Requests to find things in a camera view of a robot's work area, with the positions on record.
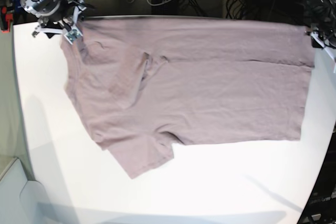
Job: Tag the pink t-shirt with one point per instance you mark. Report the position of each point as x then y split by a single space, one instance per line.
141 85

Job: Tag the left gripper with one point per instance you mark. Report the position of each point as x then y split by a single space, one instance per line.
327 36

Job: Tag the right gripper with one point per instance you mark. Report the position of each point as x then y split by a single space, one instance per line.
64 22

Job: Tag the white bin corner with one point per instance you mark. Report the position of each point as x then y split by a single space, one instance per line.
21 199

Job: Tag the red and black clamp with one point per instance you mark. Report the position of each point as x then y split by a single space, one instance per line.
6 18

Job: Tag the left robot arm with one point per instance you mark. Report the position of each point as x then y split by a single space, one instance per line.
322 16

